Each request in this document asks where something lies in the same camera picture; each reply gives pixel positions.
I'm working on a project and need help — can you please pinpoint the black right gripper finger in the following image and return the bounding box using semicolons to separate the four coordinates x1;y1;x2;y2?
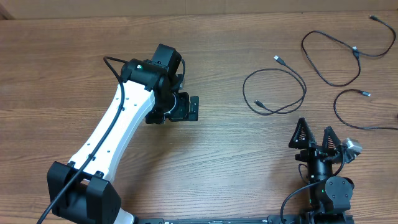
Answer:
322;126;341;152
289;118;317;149

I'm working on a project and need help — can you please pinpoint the thin black USB cable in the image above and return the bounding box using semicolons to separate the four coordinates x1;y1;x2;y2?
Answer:
333;88;398;131

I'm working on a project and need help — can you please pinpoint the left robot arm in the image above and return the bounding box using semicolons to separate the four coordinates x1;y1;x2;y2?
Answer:
38;44;199;223

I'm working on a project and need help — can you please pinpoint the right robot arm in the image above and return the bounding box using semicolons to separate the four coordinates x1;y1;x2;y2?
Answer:
280;118;362;224

